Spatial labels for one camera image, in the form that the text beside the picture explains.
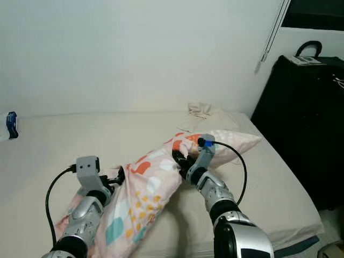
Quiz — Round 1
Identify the pink patterned pillow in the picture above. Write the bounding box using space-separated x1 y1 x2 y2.
67 129 263 258

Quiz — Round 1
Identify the beige crumpled cloth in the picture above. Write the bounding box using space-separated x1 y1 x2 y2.
177 102 240 134

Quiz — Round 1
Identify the clear plastic bag blue print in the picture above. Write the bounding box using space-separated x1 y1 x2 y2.
5 111 19 140

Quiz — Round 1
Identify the black suitcase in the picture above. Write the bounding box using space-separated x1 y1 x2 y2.
250 40 344 211

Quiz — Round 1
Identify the white paper tag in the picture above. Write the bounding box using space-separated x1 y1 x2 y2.
290 55 323 66

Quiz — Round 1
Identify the white blind wand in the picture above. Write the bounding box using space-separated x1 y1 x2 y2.
259 0 292 62

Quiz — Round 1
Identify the dark window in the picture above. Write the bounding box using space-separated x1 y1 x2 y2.
282 0 344 30

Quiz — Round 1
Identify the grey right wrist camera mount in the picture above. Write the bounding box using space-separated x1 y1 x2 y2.
188 133 217 183

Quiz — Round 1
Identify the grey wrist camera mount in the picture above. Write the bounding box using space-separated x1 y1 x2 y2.
188 133 217 183
75 156 111 197

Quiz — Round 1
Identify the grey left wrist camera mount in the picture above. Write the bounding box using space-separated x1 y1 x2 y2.
75 156 111 197

